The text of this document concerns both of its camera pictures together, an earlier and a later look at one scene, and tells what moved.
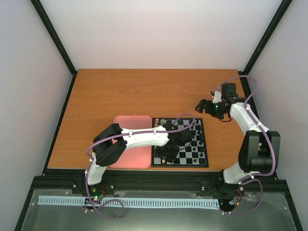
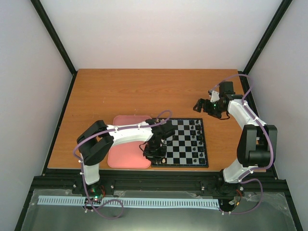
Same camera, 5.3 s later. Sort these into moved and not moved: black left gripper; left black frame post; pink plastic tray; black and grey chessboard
Moved: black left gripper
Not moved: black and grey chessboard; pink plastic tray; left black frame post
